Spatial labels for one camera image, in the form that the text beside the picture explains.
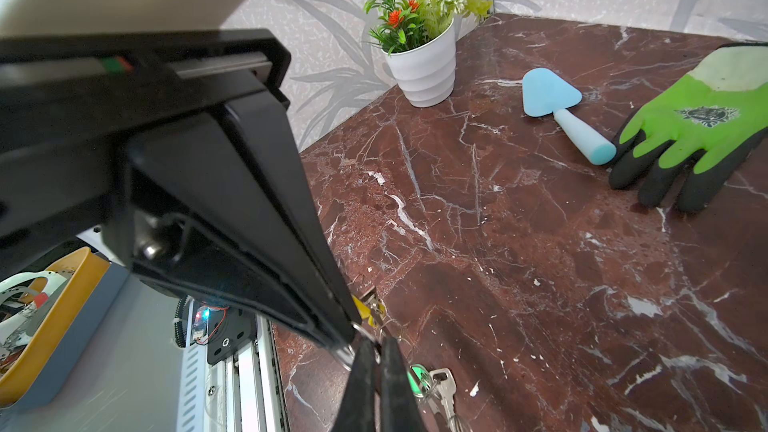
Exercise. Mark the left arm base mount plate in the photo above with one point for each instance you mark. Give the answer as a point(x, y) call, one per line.
point(229, 330)

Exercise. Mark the green black garden glove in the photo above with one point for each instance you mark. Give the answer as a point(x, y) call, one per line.
point(708, 123)

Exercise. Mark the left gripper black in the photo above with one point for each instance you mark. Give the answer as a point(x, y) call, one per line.
point(177, 145)

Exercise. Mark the key with green tag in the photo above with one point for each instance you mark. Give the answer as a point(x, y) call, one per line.
point(436, 389)

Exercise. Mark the key with yellow tag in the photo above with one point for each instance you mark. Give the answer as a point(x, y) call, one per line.
point(371, 308)

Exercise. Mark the light blue toy trowel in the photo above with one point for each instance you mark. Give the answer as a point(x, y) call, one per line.
point(546, 93)

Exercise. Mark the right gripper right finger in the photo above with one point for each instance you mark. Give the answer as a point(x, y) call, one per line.
point(398, 407)

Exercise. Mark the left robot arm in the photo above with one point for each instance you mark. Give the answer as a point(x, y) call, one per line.
point(149, 119)

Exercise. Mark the potted plant white pot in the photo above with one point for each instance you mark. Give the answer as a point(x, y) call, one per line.
point(418, 39)

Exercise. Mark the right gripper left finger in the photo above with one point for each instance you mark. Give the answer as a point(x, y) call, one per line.
point(356, 412)

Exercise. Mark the green lit circuit board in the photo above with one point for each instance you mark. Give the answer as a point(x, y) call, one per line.
point(201, 325)

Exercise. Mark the yellow tray with parts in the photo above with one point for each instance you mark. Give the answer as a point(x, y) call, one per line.
point(74, 311)

